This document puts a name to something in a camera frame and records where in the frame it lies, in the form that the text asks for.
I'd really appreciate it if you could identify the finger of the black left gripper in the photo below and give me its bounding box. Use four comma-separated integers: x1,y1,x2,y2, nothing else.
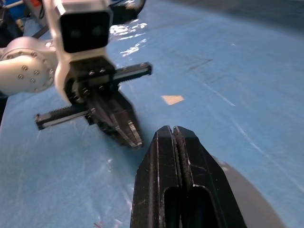
91,95,134,148
111,91,143,148

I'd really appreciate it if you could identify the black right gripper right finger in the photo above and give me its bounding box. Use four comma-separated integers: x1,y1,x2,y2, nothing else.
173,125,247,228

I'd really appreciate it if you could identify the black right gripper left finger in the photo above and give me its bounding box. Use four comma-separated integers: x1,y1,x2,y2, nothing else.
130,125,183,228

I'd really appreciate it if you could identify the silver motor cover circuit board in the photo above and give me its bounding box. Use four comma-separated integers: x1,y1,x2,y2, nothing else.
212,155,287,228

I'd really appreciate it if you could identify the tan tape patch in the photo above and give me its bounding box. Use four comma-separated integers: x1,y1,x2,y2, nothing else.
161,95,185,105

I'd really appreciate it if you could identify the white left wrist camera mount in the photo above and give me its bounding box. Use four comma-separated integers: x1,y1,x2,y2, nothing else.
44,0,114,105

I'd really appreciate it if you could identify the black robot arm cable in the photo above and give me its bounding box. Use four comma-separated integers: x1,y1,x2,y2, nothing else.
30,0,49,39

